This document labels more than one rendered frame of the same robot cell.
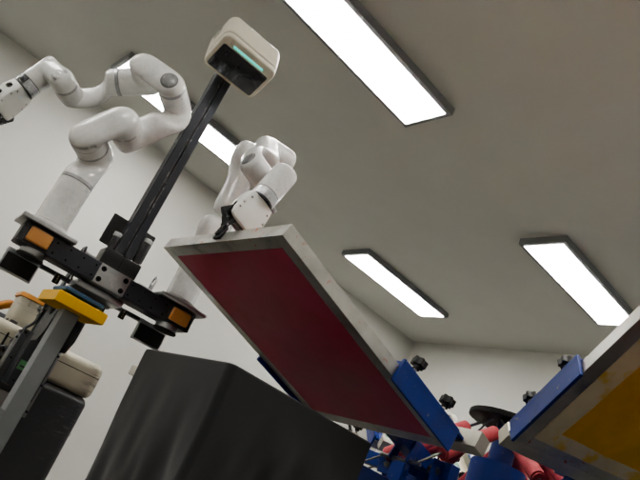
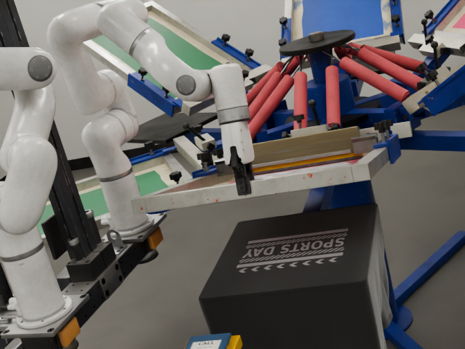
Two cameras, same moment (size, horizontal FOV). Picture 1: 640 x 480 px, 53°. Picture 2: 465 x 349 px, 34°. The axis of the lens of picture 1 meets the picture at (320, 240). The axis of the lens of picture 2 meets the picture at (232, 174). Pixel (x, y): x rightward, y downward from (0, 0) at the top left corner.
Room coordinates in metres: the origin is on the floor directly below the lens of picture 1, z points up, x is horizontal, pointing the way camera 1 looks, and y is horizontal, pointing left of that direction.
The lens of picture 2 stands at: (0.28, 1.26, 1.83)
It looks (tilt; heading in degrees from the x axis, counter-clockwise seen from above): 18 degrees down; 323
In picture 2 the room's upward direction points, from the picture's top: 15 degrees counter-clockwise
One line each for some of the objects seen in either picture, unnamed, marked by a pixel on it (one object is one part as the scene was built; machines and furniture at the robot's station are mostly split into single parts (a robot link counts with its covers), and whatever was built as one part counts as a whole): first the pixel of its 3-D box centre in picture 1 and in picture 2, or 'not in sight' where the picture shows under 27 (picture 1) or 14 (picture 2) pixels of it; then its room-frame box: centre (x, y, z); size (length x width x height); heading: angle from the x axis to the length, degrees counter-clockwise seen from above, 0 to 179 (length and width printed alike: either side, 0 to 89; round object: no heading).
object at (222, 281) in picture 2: not in sight; (293, 248); (1.75, -0.01, 0.95); 0.48 x 0.44 x 0.01; 124
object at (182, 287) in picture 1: (186, 282); (119, 201); (2.01, 0.33, 1.21); 0.16 x 0.13 x 0.15; 28
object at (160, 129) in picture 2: not in sight; (225, 133); (3.05, -0.88, 0.91); 1.34 x 0.41 x 0.08; 4
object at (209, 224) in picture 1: (212, 241); (108, 145); (2.00, 0.32, 1.37); 0.13 x 0.10 x 0.16; 110
